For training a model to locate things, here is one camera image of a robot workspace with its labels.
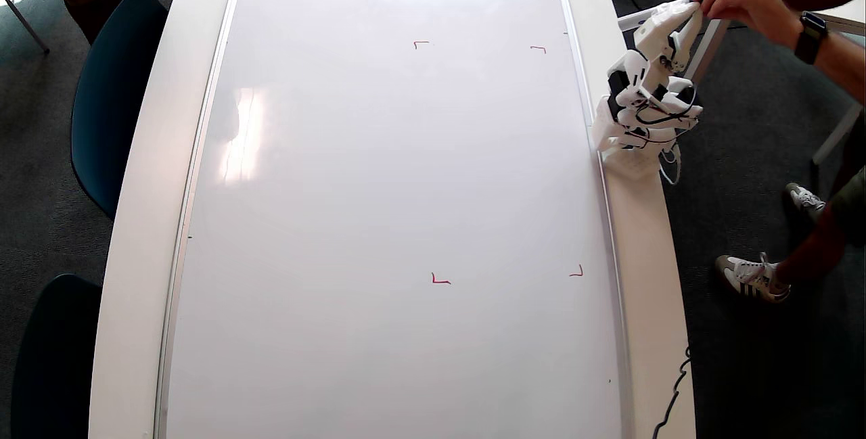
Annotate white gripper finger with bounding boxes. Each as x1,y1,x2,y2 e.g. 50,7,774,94
673,16,703,73
634,1,701,49

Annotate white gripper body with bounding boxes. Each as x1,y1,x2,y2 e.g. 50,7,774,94
643,37,684,81

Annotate white marker pen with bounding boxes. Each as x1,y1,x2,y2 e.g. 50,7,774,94
617,5,681,32

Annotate person's left forearm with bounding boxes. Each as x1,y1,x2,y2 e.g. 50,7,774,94
820,28,866,105

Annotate large white whiteboard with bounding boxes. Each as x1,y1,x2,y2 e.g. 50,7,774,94
154,0,633,439

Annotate white side table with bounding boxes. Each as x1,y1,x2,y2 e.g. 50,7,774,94
685,0,866,166

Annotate black wrist watch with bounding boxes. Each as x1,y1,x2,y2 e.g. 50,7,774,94
794,11,829,65

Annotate white striped sneaker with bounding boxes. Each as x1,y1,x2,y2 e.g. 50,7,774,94
716,253,791,303
785,182,827,214

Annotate person in maroon shirt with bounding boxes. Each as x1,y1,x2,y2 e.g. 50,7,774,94
775,165,866,284

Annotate dark blue chair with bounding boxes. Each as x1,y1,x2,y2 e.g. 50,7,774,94
70,0,168,220
10,274,102,439

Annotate grey metal leg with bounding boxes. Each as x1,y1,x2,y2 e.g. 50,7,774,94
0,0,50,54

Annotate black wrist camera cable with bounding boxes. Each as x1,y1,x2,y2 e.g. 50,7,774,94
633,84,702,149

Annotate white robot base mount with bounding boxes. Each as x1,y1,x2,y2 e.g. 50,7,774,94
595,141,667,179

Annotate white usb cable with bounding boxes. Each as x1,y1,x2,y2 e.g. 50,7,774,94
660,145,681,186

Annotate black braided cable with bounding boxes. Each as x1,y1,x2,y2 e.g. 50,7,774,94
652,344,693,439

